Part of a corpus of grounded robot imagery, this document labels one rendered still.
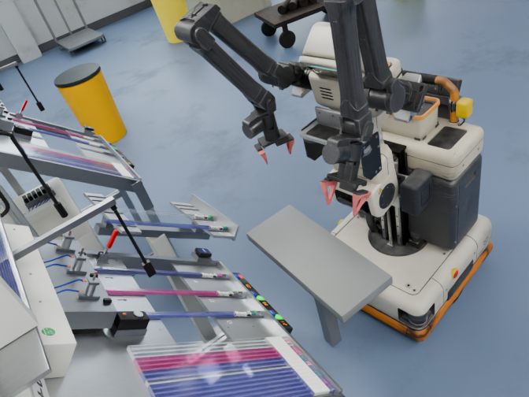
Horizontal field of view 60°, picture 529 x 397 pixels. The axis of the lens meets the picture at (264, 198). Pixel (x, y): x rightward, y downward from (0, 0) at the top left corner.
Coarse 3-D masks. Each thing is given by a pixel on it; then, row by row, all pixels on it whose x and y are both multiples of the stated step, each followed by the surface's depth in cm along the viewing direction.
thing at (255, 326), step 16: (192, 272) 157; (208, 272) 162; (192, 288) 146; (208, 288) 150; (224, 288) 155; (208, 304) 140; (224, 304) 144; (240, 304) 149; (224, 320) 135; (240, 320) 139; (256, 320) 143; (240, 336) 130; (256, 336) 134; (272, 336) 138
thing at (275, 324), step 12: (228, 276) 163; (240, 288) 157; (252, 300) 152; (264, 312) 147; (276, 324) 142; (288, 336) 138; (300, 348) 134; (312, 360) 130; (324, 372) 126; (336, 384) 123
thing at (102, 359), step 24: (96, 264) 136; (120, 264) 142; (96, 336) 105; (120, 336) 109; (144, 336) 113; (168, 336) 117; (72, 360) 95; (96, 360) 98; (120, 360) 101; (48, 384) 87; (72, 384) 89; (96, 384) 92; (120, 384) 94; (144, 384) 97
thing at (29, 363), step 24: (0, 216) 102; (0, 288) 67; (0, 312) 68; (24, 312) 70; (0, 336) 70; (24, 336) 72; (216, 336) 194; (0, 360) 69; (24, 360) 68; (0, 384) 65; (24, 384) 64
